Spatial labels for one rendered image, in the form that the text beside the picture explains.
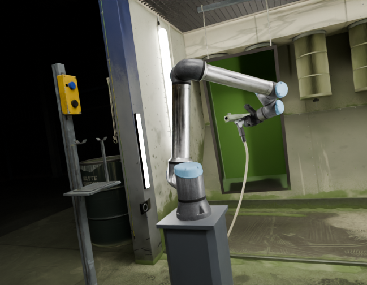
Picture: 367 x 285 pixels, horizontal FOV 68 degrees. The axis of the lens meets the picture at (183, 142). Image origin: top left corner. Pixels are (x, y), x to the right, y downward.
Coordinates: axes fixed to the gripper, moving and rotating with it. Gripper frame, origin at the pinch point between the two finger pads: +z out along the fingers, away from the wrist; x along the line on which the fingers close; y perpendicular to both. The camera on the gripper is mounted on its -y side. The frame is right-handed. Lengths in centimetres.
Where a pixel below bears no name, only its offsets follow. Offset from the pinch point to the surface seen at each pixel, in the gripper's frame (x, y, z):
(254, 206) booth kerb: 95, 83, 86
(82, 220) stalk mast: -103, 39, 70
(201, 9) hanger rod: 25, -114, 21
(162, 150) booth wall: -12, -1, 87
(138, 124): -47, -22, 60
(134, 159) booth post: -52, 4, 71
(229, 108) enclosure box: 42, -23, 37
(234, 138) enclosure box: 48, 6, 46
